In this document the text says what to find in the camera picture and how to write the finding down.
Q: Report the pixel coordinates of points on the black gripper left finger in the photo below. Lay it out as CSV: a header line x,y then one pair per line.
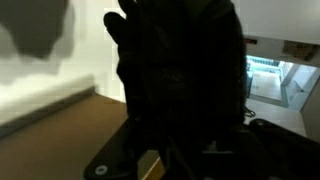
x,y
120,156

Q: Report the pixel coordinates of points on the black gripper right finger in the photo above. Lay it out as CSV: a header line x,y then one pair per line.
x,y
283,156

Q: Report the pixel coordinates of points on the black fingerless glove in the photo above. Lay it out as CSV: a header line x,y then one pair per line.
x,y
183,66

